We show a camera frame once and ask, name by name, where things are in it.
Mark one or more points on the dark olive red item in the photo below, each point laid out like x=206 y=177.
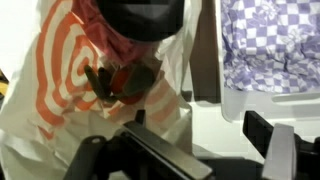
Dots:
x=138 y=80

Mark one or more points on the white plastic storage box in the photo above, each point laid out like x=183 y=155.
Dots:
x=246 y=103

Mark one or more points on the white orange target plastic bag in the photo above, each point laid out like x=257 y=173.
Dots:
x=56 y=66

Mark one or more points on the pink red cloth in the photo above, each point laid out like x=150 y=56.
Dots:
x=106 y=40

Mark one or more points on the purple checkered cloth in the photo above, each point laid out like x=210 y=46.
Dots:
x=266 y=43

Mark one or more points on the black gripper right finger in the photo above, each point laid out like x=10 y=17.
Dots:
x=280 y=150

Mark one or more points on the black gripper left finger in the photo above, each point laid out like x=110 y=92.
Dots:
x=166 y=150

